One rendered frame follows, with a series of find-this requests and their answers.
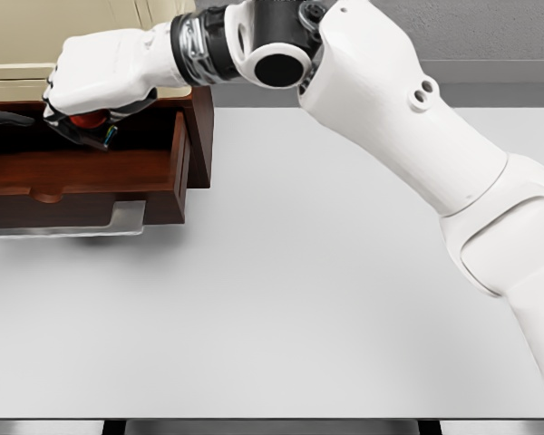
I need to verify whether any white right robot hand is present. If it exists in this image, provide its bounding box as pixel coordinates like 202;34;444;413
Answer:
42;25;163;152

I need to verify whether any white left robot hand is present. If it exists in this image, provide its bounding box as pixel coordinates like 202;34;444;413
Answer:
0;107;36;129

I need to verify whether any black switch with red button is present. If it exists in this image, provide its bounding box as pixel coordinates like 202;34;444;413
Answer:
67;110;120;153

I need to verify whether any brown wooden drawer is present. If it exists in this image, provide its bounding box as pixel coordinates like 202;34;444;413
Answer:
0;102;192;239

